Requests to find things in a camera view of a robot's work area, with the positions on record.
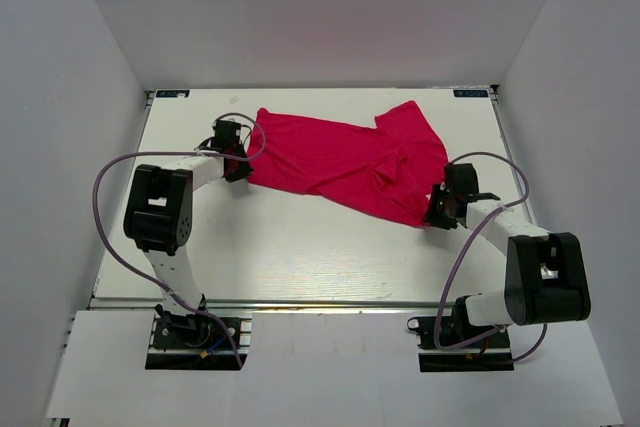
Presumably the red t shirt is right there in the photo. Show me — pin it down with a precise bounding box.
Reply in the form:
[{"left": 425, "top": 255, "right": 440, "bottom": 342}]
[{"left": 248, "top": 100, "right": 448, "bottom": 227}]

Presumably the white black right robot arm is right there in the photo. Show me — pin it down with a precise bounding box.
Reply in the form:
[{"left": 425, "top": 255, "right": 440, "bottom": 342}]
[{"left": 424, "top": 162, "right": 591, "bottom": 346}]

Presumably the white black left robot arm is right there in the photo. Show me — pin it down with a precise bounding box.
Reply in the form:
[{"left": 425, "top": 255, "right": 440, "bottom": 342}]
[{"left": 124, "top": 115, "right": 253, "bottom": 346}]

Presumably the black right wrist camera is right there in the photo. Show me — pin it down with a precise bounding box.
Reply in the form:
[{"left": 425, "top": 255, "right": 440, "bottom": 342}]
[{"left": 467, "top": 192, "right": 500, "bottom": 203}]

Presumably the aluminium table frame rail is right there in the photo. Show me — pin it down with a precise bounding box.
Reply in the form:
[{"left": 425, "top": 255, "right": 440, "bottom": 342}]
[{"left": 488, "top": 84, "right": 569, "bottom": 309}]

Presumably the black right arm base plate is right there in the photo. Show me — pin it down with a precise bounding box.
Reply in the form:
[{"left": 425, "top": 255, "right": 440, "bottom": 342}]
[{"left": 407, "top": 316, "right": 514, "bottom": 373}]

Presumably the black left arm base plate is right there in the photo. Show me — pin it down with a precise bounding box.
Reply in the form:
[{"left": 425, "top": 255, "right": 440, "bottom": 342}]
[{"left": 145, "top": 316, "right": 241, "bottom": 372}]

